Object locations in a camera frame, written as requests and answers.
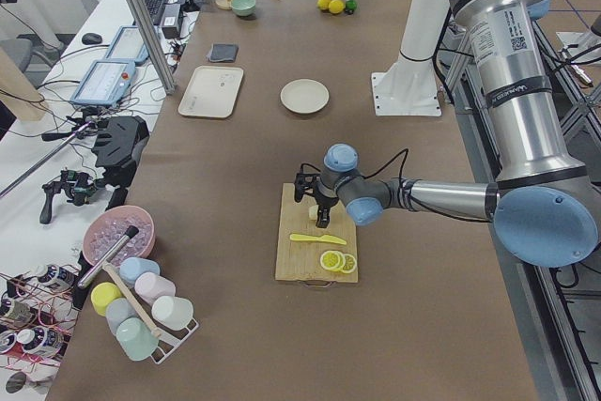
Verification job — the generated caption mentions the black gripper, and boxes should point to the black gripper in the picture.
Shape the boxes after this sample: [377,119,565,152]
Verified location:
[294,172,338,228]

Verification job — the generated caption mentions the cream round plate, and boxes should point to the cream round plate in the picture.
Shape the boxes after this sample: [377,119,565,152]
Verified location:
[280,79,330,115]

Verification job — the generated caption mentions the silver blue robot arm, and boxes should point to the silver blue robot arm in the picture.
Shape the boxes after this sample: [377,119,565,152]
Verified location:
[294,0,600,268]

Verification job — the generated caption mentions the cream rabbit tray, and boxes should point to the cream rabbit tray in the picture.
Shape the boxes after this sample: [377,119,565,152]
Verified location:
[177,66,244,119]

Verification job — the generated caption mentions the yellow plastic knife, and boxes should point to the yellow plastic knife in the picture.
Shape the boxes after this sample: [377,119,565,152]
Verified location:
[289,233,347,245]

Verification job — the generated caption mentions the lemon slices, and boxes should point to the lemon slices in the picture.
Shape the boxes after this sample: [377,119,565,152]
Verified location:
[319,250,358,274]

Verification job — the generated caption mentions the bamboo cutting board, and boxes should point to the bamboo cutting board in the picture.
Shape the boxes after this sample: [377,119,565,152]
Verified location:
[275,183,359,283]

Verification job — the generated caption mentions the white cup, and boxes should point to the white cup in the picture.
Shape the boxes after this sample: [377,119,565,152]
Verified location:
[151,296,193,331]

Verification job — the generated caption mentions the pink cup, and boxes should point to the pink cup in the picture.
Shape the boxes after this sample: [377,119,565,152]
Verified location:
[134,271,176,305]

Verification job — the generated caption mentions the steel rod black tip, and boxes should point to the steel rod black tip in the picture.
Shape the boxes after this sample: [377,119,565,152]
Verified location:
[77,225,139,289]

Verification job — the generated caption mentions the folded grey cloth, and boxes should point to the folded grey cloth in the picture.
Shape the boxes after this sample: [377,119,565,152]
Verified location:
[207,43,239,63]

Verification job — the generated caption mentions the white cup rack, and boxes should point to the white cup rack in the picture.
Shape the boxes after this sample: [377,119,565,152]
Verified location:
[145,318,200,365]

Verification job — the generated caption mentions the light blue cup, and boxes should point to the light blue cup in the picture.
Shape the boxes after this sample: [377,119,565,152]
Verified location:
[119,257,161,287]

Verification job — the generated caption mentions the pink ice bowl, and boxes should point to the pink ice bowl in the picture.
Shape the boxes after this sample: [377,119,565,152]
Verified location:
[83,206,156,266]

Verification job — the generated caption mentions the lower yellow lemon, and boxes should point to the lower yellow lemon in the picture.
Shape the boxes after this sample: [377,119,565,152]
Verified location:
[328,0,346,15]

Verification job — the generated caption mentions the yellow lemon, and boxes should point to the yellow lemon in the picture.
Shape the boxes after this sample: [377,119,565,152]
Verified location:
[328,0,346,15]
[316,0,331,11]

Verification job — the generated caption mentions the green lime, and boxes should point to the green lime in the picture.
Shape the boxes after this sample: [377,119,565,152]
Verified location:
[344,0,358,14]

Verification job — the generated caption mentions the upper yellow lemon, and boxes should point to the upper yellow lemon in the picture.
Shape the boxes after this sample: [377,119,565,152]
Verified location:
[316,0,331,11]

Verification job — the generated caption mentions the mint cup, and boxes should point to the mint cup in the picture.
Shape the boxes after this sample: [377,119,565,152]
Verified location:
[116,317,159,362]

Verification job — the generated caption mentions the grey cup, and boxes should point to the grey cup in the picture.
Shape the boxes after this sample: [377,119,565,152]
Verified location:
[105,298,138,336]

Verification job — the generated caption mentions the mint green bowl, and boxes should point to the mint green bowl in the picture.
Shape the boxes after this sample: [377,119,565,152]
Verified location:
[230,0,256,17]

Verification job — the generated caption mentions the yellow cup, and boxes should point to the yellow cup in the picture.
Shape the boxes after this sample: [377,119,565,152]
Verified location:
[90,282,123,316]

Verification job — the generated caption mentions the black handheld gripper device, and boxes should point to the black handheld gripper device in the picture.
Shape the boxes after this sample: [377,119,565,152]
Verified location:
[39,169,105,224]

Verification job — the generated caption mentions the blue teach pendant near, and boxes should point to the blue teach pendant near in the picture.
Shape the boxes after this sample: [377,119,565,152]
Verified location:
[69,59,136,107]

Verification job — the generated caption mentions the blue teach pendant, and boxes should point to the blue teach pendant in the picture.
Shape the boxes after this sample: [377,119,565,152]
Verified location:
[69,59,136,107]
[104,25,148,66]

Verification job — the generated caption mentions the blue teach pendant far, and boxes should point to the blue teach pendant far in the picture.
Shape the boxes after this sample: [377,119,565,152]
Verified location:
[104,25,148,66]

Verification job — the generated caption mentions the black computer mouse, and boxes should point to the black computer mouse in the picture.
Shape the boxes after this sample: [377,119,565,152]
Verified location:
[81,33,103,45]

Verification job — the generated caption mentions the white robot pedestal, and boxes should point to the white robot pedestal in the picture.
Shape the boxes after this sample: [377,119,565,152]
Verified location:
[372,0,449,116]

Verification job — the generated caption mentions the black plastic bracket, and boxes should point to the black plastic bracket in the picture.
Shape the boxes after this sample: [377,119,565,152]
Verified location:
[92,116,149,210]

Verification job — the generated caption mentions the aluminium post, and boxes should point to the aluminium post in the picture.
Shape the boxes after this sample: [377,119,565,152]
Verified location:
[126,0,176,95]

